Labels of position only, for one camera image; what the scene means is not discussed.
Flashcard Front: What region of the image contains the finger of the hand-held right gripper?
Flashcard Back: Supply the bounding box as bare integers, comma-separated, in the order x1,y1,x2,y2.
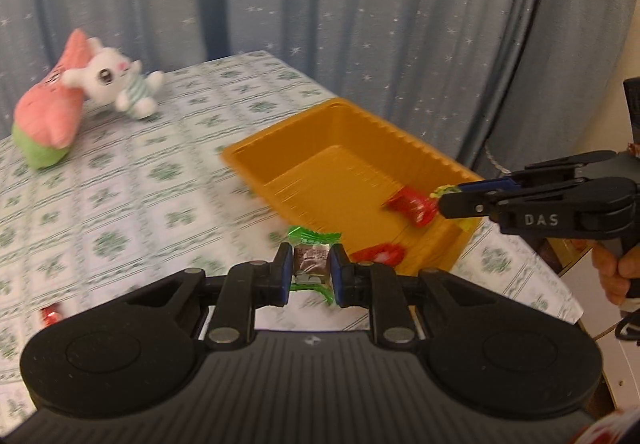
459,150,619,193
438,176,637,221

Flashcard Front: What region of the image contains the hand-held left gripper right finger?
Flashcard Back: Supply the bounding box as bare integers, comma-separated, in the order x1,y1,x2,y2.
331,243,507,348

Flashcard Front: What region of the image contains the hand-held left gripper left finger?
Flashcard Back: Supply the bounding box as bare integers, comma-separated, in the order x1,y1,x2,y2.
122,243,294,350

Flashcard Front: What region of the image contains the green candy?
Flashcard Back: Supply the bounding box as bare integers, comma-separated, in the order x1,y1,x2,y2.
286,225,343,306

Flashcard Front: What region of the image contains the yellow-green candy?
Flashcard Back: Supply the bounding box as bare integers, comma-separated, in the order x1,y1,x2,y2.
429,184,482,231

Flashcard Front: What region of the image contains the yellow plastic tray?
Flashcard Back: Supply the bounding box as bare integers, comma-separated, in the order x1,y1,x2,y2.
221,98,485,277

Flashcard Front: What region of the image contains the person's right hand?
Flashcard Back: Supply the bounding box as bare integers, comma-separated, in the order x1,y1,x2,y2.
592,243,640,308

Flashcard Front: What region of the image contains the white cabinet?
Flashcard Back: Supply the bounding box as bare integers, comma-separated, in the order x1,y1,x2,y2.
575,304,640,425

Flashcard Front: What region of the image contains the red printed clothing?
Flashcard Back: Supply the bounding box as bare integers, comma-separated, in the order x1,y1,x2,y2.
575,408,640,444

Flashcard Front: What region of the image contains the white rabbit plush toy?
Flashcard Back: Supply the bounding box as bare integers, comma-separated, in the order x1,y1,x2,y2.
62,37,166,120

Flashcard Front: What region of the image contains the pink and green plush toy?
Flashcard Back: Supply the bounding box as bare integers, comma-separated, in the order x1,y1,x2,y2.
11,28,92,170

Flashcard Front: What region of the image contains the black strap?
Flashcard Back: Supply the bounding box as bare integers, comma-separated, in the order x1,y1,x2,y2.
614,313,640,341

